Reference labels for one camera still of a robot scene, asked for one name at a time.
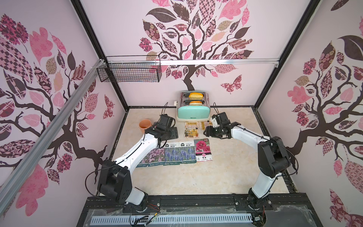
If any sunflower shop seed packet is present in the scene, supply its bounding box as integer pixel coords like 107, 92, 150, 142
200, 120, 213, 131

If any lavender seed packet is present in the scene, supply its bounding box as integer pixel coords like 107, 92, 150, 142
179, 141, 197, 164
164, 142, 181, 166

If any pink cosmos seed packet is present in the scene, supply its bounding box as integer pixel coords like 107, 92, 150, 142
148, 148, 165, 166

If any pink hollyhock seed packet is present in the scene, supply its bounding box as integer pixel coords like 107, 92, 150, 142
194, 139, 213, 162

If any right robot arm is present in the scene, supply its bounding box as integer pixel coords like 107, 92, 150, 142
203, 112, 291, 210

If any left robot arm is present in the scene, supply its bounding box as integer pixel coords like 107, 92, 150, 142
97, 114, 178, 211

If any orange mug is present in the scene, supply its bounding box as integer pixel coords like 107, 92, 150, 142
139, 119, 152, 134

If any mint green toaster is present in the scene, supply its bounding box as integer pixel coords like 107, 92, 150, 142
176, 91, 211, 122

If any toast slice front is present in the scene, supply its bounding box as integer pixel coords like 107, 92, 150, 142
189, 100, 203, 106

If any toast slice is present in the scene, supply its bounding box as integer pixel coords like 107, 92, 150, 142
189, 92, 204, 100
189, 100, 203, 106

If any toast slice rear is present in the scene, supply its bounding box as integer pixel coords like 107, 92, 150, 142
189, 92, 204, 100

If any black wire basket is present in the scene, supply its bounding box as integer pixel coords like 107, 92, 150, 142
96, 54, 162, 83

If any aluminium rail back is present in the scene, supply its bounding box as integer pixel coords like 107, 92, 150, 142
160, 58, 279, 65

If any aluminium rail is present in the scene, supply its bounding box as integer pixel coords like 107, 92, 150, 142
1, 59, 105, 215
160, 58, 279, 65

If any aluminium rail left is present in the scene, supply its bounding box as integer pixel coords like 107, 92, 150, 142
1, 59, 105, 215

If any white cable duct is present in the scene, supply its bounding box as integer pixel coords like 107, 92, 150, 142
89, 213, 253, 227

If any black base frame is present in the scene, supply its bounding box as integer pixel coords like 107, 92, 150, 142
77, 193, 322, 227

